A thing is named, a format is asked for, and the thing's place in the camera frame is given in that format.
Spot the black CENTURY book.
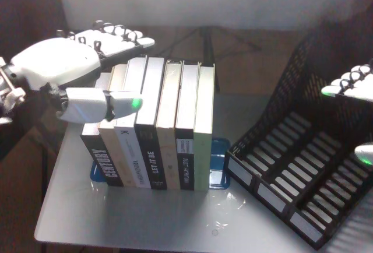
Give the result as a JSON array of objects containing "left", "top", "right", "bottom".
[{"left": 80, "top": 71, "right": 124, "bottom": 187}]

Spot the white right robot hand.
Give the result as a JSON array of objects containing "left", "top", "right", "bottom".
[{"left": 320, "top": 58, "right": 373, "bottom": 167}]

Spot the black book with white label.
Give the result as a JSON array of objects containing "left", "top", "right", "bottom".
[{"left": 174, "top": 61, "right": 202, "bottom": 191}]

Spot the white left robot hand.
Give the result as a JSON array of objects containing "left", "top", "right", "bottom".
[{"left": 10, "top": 19, "right": 156, "bottom": 124}]

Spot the pale green book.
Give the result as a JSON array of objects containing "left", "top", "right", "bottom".
[{"left": 193, "top": 62, "right": 217, "bottom": 192}]

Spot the black tripod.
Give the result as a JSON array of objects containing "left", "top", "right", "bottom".
[{"left": 159, "top": 24, "right": 263, "bottom": 93}]

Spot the plain cream book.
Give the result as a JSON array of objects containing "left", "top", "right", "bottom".
[{"left": 97, "top": 63, "right": 138, "bottom": 187}]

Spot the black plastic file holder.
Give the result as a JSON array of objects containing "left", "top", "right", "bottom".
[{"left": 226, "top": 22, "right": 373, "bottom": 251}]

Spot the white book with K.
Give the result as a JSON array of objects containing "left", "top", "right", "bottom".
[{"left": 114, "top": 55, "right": 152, "bottom": 189}]

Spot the cream wood-grain book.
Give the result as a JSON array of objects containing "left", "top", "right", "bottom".
[{"left": 156, "top": 58, "right": 184, "bottom": 190}]

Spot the black LET IT BE book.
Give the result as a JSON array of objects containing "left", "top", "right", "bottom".
[{"left": 133, "top": 57, "right": 168, "bottom": 190}]

